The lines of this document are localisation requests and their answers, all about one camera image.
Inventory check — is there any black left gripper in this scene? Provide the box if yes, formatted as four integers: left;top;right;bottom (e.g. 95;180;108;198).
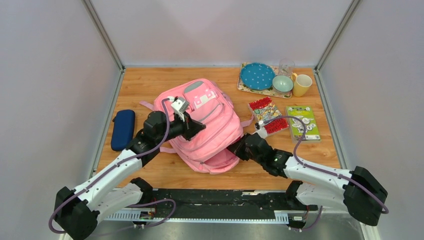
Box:
155;110;205;145

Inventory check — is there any pink student backpack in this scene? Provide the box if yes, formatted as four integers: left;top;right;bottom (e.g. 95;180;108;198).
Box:
140;78;253;174

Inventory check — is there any red-bordered comic book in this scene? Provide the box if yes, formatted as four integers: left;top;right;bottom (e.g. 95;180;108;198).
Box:
247;97;289;136

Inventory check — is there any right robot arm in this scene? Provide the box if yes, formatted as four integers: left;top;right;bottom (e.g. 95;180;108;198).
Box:
227;133;389;227

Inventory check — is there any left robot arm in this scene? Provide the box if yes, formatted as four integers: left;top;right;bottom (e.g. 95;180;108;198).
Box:
48;111;206;240

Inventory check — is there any green comic book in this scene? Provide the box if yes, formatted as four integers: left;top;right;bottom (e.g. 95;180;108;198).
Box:
285;105;322;144

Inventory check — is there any patterned serving tray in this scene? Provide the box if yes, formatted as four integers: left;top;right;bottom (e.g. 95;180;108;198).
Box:
236;62;292;99

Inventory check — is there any blue zippered pencil case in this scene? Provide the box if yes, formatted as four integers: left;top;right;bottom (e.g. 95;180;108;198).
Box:
110;109;136;152

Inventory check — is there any light green bowl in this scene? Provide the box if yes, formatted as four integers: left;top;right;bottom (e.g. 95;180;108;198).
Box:
272;75;294;93

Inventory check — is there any blue polka dot plate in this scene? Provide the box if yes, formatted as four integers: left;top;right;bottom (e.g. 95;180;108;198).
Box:
239;62;276;91

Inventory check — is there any yellow mug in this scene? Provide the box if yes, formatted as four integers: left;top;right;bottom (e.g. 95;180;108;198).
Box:
291;73;313;97

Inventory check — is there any clear drinking glass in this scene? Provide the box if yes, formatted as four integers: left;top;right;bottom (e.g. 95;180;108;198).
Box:
278;58;295;77

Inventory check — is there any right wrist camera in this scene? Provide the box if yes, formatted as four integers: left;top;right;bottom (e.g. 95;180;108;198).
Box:
254;120;268;139

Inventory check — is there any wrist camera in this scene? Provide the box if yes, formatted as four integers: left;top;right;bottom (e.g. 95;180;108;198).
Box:
254;120;268;139
168;96;189;122

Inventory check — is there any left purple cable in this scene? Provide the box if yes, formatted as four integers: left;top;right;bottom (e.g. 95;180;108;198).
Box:
48;98;177;234

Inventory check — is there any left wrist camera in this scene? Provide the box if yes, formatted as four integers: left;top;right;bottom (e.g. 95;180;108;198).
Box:
168;96;189;122

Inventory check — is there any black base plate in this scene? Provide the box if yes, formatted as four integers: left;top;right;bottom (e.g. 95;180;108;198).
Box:
139;188;318;220

